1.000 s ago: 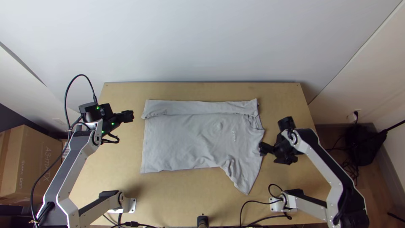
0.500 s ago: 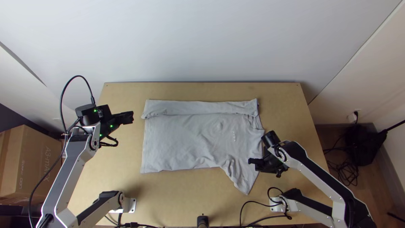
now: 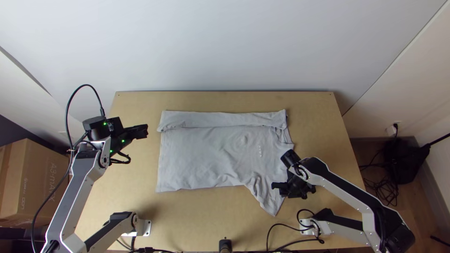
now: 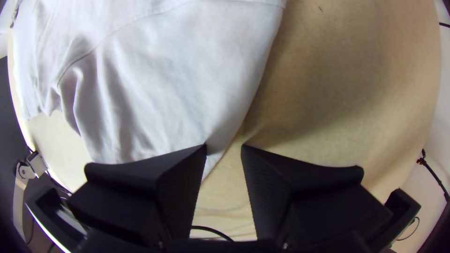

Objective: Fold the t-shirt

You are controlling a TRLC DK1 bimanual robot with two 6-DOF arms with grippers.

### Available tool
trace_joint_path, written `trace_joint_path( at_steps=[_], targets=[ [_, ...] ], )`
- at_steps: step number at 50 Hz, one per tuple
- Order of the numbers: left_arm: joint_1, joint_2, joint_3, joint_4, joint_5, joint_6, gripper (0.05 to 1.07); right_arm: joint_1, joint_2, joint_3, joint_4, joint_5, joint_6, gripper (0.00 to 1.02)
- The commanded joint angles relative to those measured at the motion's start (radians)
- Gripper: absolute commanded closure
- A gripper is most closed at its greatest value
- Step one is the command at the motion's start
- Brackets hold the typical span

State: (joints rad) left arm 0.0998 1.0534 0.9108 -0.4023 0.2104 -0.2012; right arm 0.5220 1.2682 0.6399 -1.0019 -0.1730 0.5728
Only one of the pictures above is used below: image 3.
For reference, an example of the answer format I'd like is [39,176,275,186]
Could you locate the grey t-shirt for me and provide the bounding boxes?
[156,109,294,217]

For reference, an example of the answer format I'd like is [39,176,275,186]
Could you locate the black bag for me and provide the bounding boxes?
[382,138,432,186]

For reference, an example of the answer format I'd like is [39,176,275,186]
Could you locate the cardboard box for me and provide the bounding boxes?
[0,138,70,227]

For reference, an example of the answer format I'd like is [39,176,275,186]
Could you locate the black cable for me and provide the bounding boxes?
[358,147,400,208]
[30,83,106,253]
[109,151,132,165]
[266,208,325,253]

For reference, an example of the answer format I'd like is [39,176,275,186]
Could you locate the white wall socket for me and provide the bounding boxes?
[385,121,402,137]

